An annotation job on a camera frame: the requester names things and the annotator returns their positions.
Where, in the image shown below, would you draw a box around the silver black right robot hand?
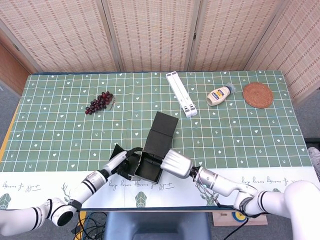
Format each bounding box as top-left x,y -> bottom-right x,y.
146,149 -> 195,180

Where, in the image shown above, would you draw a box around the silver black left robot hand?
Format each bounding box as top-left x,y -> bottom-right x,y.
103,147 -> 145,181

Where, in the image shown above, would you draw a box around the black folding cardboard box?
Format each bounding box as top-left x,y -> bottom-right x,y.
109,111 -> 180,186

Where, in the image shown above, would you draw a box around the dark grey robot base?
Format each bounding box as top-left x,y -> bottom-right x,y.
103,211 -> 212,240

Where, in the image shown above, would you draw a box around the green grid tablecloth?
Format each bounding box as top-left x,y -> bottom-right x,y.
0,70 -> 316,210

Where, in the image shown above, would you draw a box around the dark red grape bunch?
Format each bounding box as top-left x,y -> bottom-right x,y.
84,90 -> 116,116

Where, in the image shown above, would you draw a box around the white folding stand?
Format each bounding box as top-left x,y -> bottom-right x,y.
165,71 -> 198,119

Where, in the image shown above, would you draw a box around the mayonnaise squeeze bottle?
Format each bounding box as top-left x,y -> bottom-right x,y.
205,82 -> 236,107

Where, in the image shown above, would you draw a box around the round woven brown coaster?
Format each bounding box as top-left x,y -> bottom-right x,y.
242,82 -> 274,110

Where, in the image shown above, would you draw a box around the bamboo folding screen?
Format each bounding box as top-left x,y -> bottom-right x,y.
0,0 -> 320,106

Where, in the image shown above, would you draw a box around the grey white shoe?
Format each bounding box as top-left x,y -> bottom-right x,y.
306,146 -> 320,176

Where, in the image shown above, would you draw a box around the orange brown wooden door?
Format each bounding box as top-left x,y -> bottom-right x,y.
0,42 -> 31,97

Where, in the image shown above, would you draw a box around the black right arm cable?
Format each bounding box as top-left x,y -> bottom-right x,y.
215,199 -> 251,240

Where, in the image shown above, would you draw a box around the black floor cables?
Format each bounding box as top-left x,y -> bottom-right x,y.
71,211 -> 108,240

